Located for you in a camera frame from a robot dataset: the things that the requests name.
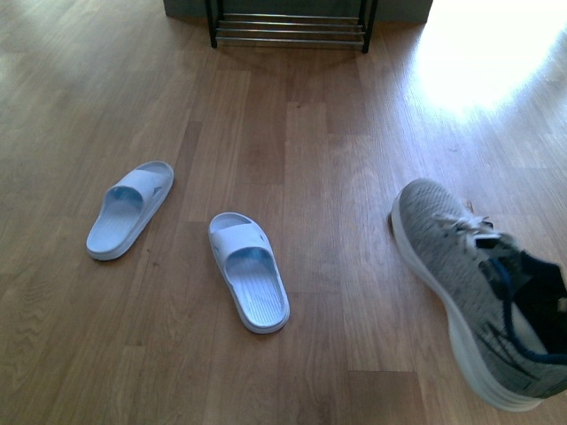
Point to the light blue slide sandal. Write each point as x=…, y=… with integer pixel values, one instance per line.
x=127, y=208
x=245, y=257

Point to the grey knit sneaker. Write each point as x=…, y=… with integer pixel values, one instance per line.
x=506, y=310

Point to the black metal shoe rack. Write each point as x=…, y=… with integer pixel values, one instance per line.
x=291, y=30

